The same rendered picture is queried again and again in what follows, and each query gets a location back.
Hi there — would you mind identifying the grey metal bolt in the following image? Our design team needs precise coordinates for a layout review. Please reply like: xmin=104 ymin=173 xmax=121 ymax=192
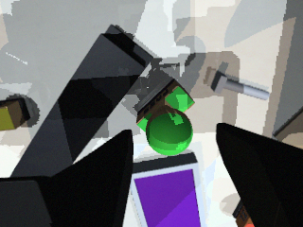
xmin=211 ymin=71 xmax=270 ymax=100

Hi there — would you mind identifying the red rubber stamp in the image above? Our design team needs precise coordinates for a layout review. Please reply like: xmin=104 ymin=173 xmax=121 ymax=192
xmin=233 ymin=200 xmax=254 ymax=227

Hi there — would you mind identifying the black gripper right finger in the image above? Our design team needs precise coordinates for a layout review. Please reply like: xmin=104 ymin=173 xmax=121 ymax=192
xmin=215 ymin=123 xmax=303 ymax=227

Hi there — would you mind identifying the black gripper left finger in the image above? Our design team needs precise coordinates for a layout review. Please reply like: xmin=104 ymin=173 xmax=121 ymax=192
xmin=0 ymin=130 xmax=134 ymax=227

